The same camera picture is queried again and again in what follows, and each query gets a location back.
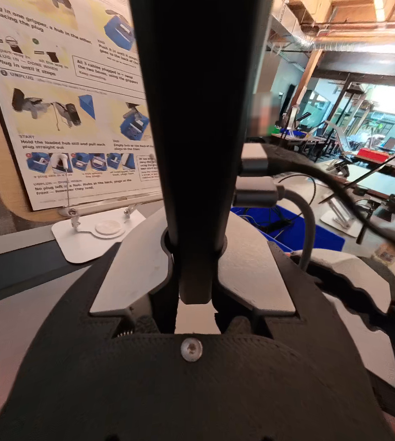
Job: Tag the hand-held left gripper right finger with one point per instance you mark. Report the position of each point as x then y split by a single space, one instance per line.
252 272

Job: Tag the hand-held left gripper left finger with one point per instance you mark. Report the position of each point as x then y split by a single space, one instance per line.
135 272

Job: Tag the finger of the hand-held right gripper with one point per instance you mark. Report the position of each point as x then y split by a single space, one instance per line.
373 351
362 275

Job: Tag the blue plastic bin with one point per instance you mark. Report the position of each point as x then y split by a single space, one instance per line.
321 237

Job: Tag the black usb hub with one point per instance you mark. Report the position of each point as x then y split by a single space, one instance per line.
197 103

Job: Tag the white document stand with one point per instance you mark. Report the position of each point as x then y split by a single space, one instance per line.
338 220

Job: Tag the white stand base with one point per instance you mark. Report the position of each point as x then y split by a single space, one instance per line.
80 241

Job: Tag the printed instruction poster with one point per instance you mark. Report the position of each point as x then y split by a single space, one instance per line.
63 103

